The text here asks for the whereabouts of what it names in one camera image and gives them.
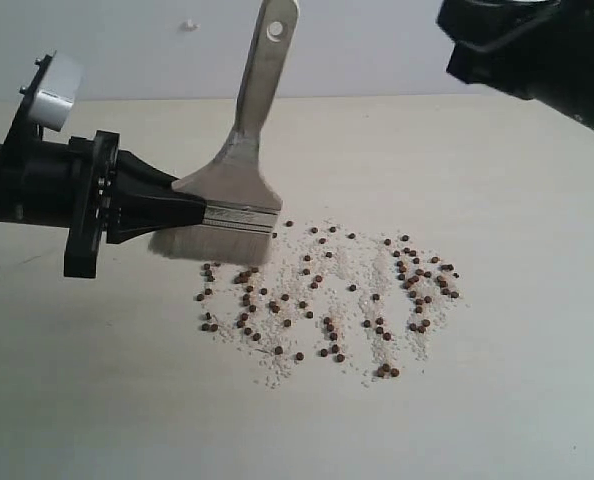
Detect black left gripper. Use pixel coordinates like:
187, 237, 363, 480
0, 99, 206, 278

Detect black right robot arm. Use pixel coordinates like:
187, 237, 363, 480
437, 0, 594, 131

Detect white paint brush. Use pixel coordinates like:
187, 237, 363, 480
149, 0, 299, 267

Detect scattered rice and brown pellets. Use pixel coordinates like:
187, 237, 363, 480
193, 219, 462, 389

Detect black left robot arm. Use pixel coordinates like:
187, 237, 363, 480
0, 100, 207, 279

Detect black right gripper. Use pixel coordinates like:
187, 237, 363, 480
436, 1, 594, 100

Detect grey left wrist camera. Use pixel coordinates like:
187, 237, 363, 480
24, 51, 83, 132

